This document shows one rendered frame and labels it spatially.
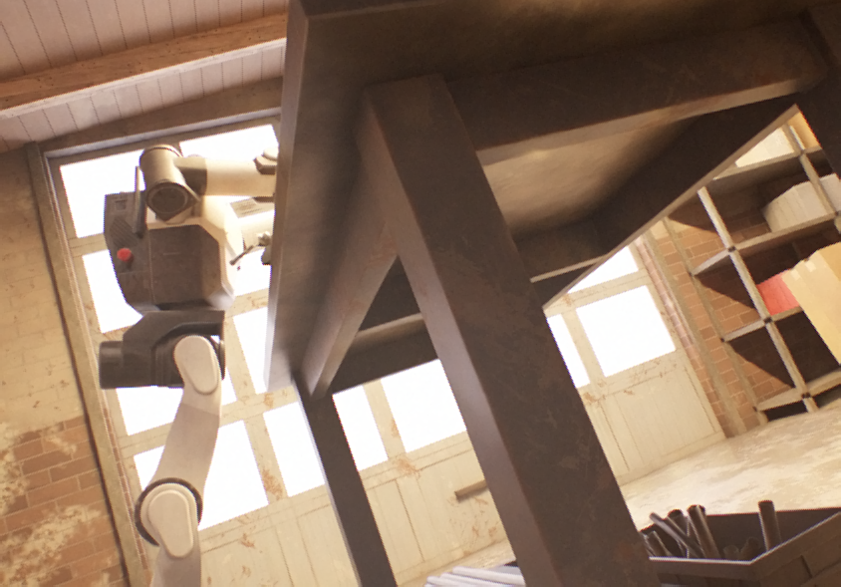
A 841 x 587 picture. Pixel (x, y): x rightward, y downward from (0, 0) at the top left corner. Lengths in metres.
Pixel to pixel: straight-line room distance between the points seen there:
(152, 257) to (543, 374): 1.30
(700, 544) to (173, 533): 1.03
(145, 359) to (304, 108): 1.14
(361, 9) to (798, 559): 0.87
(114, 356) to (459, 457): 2.56
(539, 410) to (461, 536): 3.37
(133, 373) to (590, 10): 1.32
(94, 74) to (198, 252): 2.25
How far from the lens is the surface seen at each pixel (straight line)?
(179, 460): 1.68
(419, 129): 0.65
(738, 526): 1.35
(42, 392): 3.91
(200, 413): 1.67
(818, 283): 4.31
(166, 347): 1.73
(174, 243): 1.76
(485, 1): 0.63
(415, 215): 0.60
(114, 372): 1.73
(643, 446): 4.42
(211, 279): 1.73
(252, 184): 1.73
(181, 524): 1.62
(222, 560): 3.79
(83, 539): 3.78
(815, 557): 1.10
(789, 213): 5.14
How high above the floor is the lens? 0.50
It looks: 14 degrees up
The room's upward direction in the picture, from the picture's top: 21 degrees counter-clockwise
